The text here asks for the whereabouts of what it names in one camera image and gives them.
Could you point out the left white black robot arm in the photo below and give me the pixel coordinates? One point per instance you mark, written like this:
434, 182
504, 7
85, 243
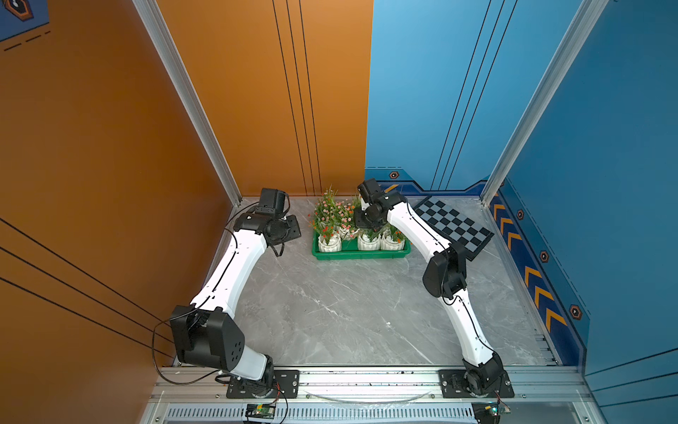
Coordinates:
205, 332

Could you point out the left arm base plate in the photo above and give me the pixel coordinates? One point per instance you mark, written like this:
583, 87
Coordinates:
281, 382

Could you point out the red flower pot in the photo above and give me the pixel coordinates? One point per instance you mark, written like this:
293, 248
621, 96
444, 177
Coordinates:
329, 240
369, 240

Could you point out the green plastic storage tray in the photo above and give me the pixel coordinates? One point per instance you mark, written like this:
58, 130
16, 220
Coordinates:
350, 252

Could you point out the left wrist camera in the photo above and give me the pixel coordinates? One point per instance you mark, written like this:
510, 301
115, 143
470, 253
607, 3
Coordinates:
272, 203

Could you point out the pink flower pot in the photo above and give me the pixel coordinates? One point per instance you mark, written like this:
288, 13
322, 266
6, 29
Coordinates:
325, 212
346, 225

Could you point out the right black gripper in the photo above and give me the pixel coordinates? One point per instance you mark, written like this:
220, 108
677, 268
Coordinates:
360, 223

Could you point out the black white chessboard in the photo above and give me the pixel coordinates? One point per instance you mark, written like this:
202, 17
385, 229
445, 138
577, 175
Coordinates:
454, 226

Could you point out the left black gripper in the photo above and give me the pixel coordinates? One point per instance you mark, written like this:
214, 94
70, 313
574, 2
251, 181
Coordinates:
295, 230

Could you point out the green circuit board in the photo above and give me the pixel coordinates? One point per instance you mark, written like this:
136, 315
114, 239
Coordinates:
260, 412
490, 414

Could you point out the aluminium front rail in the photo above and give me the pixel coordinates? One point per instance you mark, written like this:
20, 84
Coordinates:
379, 384

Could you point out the right green circuit board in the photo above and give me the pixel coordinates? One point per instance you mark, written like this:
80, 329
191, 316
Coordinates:
490, 414

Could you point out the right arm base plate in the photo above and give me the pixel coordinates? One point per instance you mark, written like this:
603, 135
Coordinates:
464, 384

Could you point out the left green circuit board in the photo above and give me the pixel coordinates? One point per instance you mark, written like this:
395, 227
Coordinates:
260, 412

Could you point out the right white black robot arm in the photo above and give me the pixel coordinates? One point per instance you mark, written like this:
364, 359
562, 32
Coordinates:
445, 279

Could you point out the orange flower pot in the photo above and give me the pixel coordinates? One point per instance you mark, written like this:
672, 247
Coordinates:
392, 239

